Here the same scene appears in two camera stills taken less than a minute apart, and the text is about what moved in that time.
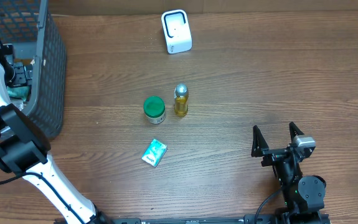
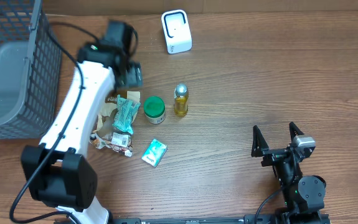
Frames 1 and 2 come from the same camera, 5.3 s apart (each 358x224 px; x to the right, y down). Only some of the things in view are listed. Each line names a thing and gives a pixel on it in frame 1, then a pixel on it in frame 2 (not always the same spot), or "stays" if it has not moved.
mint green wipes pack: (20, 91) -> (125, 112)
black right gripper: (260, 149) stays
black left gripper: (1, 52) -> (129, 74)
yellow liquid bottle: (181, 97) stays
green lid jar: (154, 107) stays
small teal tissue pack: (154, 152) stays
